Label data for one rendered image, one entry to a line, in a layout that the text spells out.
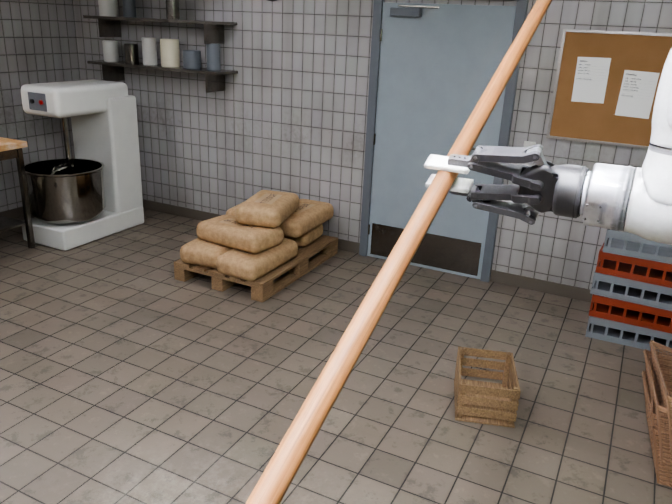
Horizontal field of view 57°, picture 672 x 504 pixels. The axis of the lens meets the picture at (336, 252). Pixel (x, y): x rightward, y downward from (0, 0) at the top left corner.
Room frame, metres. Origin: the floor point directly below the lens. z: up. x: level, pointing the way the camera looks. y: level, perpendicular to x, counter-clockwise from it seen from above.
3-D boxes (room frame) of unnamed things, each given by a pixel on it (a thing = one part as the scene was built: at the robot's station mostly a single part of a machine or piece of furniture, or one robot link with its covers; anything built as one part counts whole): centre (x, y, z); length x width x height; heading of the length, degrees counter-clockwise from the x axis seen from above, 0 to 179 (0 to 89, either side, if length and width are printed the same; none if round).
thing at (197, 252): (4.57, 0.91, 0.22); 0.62 x 0.36 x 0.15; 160
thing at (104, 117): (5.39, 2.30, 0.66); 1.00 x 0.66 x 1.32; 154
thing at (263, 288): (4.76, 0.61, 0.07); 1.20 x 0.80 x 0.14; 154
